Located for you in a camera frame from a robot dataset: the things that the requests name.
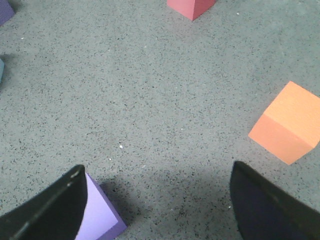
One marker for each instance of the orange foam cube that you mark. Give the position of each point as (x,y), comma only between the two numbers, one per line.
(289,128)

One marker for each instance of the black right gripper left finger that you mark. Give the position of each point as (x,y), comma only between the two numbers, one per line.
(56,213)

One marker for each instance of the purple cube at right edge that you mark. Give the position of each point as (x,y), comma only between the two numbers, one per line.
(6,11)

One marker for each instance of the lilac foam cube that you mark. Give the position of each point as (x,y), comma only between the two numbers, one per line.
(100,221)

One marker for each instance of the red textured foam cube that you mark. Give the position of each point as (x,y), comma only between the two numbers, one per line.
(191,9)

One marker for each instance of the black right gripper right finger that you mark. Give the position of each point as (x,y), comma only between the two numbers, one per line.
(263,211)

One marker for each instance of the light blue foam cube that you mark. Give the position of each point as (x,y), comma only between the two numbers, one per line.
(2,66)

